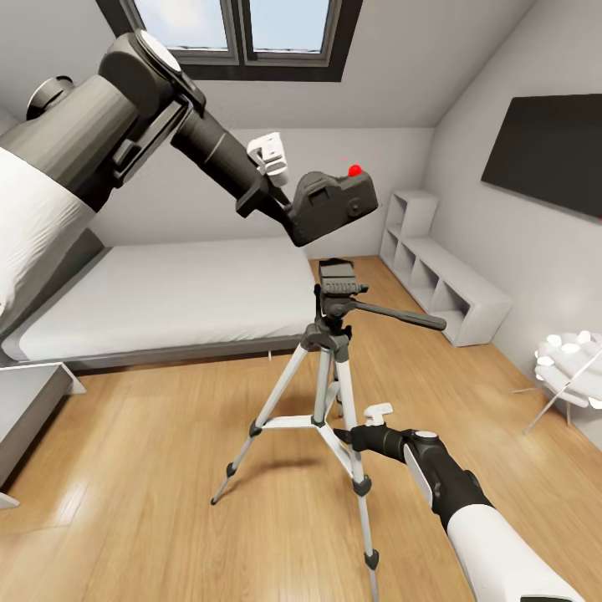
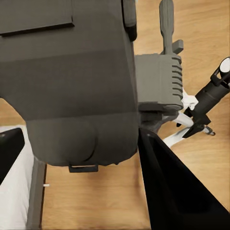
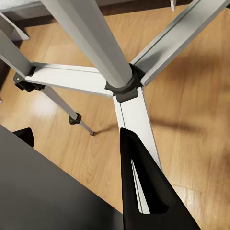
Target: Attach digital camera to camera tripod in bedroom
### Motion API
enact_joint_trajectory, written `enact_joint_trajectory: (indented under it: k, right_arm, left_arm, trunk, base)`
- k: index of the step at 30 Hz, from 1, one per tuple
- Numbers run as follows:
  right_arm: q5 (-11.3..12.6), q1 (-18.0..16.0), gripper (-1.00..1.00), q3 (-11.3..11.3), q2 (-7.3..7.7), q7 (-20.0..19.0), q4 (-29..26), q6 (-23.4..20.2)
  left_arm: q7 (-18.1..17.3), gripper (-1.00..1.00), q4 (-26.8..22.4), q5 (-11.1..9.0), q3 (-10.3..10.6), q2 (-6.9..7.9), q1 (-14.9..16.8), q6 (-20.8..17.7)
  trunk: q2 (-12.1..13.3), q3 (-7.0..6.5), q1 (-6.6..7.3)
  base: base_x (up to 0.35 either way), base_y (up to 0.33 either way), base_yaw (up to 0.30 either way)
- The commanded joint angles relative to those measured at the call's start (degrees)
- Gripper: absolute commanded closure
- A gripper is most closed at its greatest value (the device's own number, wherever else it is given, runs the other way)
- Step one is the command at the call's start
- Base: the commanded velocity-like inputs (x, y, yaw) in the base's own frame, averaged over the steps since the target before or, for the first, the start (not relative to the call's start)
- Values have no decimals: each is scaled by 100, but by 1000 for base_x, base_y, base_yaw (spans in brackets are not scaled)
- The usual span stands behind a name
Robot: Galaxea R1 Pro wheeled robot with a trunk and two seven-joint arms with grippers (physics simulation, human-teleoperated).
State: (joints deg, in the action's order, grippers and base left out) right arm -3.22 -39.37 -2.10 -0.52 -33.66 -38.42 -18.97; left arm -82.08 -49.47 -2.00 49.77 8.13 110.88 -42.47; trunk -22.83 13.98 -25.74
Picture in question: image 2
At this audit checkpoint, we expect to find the camera tripod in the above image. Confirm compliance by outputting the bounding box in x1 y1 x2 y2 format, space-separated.
134 0 215 147

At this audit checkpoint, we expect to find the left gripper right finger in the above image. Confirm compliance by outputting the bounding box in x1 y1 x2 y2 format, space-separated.
138 127 230 230

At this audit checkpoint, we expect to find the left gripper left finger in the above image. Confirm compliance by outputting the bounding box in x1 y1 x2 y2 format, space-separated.
0 127 25 185

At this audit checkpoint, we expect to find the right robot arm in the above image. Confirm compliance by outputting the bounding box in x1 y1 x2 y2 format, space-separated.
177 57 230 138

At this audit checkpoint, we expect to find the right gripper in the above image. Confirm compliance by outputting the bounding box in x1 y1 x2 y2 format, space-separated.
177 88 220 138

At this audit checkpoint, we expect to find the digital camera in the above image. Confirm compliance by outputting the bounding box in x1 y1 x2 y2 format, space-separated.
0 0 141 173

